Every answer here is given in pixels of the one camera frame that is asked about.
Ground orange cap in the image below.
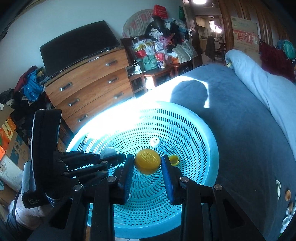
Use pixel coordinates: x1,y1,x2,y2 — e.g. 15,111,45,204
285,190,291,201

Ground white cap in colander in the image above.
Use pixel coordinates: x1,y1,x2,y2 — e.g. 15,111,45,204
149,137,160,148

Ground small yellow cap in colander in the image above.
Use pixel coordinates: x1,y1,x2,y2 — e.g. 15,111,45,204
169,155,180,166

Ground black television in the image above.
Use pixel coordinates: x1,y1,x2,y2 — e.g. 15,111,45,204
40,21,119,78

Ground white cap with QR code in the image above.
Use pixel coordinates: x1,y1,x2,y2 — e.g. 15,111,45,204
100,147,119,160

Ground wooden dresser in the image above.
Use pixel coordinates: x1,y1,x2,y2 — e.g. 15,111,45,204
45,48,133,133

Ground light blue plastic colander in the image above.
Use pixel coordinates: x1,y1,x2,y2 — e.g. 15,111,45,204
67,101,219,239

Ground dark blue bed sheet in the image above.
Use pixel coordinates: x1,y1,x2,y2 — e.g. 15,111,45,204
147,64,295,240

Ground cardboard box red print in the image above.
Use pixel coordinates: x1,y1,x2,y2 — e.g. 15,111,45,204
231,16,259,53

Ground light blue fleece blanket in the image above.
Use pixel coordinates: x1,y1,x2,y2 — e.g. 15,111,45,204
225,49,295,155

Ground clutter pile on side table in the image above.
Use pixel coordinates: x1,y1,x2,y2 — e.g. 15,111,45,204
120,5,199,75

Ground cream plastic spoon set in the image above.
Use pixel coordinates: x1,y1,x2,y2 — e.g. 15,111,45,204
275,180,281,200

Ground left hand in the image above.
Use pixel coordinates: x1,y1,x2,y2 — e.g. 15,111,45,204
7,195,53,230

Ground pile of bottle caps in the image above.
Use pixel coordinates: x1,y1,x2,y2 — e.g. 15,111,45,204
280,202,295,233

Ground yellow bottle cap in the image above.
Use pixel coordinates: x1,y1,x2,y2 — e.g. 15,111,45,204
134,149,161,175

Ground dark red cloth pile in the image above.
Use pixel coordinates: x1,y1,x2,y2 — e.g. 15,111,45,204
259,40,295,83

